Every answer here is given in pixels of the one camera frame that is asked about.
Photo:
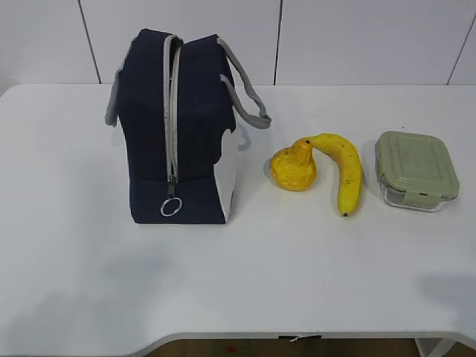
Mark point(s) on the yellow pear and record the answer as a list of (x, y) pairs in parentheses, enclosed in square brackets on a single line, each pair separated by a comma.
[(293, 168)]

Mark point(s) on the navy blue lunch bag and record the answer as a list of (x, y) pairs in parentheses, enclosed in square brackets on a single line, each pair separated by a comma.
[(178, 104)]

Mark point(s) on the yellow banana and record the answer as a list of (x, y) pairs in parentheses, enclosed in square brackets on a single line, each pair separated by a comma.
[(345, 155)]

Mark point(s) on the green lid glass container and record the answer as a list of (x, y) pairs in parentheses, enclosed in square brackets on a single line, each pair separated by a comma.
[(415, 171)]

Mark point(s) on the black tape on table edge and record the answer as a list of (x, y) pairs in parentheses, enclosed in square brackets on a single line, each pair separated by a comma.
[(294, 338)]

